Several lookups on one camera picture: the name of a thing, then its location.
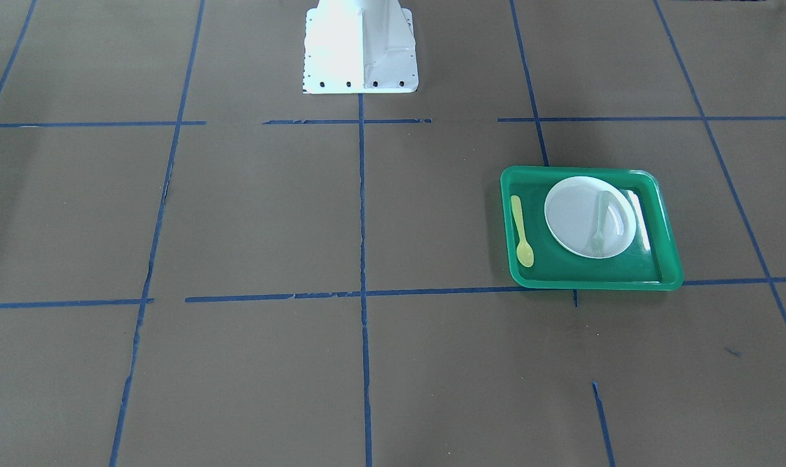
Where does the pale green plastic fork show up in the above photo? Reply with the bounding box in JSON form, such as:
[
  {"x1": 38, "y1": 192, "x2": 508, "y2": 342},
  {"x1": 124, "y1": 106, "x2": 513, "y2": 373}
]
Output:
[{"x1": 589, "y1": 190, "x2": 610, "y2": 258}]

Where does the yellow plastic spoon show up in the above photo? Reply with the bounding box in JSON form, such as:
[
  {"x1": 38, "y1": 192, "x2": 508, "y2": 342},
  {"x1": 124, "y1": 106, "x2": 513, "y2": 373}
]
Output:
[{"x1": 510, "y1": 195, "x2": 535, "y2": 268}]

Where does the white round plate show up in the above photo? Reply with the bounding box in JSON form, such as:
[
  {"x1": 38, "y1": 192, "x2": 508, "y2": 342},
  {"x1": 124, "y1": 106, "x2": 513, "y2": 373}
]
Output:
[{"x1": 544, "y1": 176, "x2": 637, "y2": 259}]

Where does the green plastic tray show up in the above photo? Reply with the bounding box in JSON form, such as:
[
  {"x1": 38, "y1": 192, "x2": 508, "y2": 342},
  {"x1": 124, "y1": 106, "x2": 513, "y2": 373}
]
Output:
[{"x1": 500, "y1": 165, "x2": 684, "y2": 291}]

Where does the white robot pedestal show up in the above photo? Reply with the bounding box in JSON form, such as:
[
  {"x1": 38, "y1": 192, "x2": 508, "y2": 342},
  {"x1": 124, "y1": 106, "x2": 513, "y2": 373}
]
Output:
[{"x1": 302, "y1": 1, "x2": 420, "y2": 95}]

